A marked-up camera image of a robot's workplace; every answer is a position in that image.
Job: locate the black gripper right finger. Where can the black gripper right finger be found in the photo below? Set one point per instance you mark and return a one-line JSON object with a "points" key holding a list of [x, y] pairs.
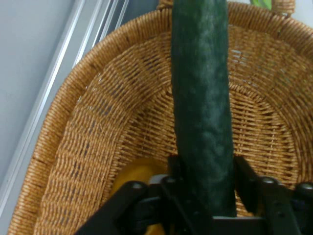
{"points": [[281, 208]]}

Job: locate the yellow fruit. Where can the yellow fruit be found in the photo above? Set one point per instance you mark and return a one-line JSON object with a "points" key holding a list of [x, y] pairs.
{"points": [[137, 171]]}

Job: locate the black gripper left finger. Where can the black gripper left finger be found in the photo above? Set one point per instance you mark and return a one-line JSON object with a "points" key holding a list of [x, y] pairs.
{"points": [[137, 210]]}

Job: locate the woven wicker basket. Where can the woven wicker basket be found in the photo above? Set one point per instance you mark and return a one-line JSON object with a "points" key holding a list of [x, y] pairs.
{"points": [[97, 122]]}

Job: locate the aluminium rail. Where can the aluminium rail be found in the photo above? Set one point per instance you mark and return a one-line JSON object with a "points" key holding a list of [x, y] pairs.
{"points": [[61, 58]]}

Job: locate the dark green cucumber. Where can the dark green cucumber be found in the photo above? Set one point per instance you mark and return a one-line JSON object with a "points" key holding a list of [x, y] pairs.
{"points": [[203, 98]]}

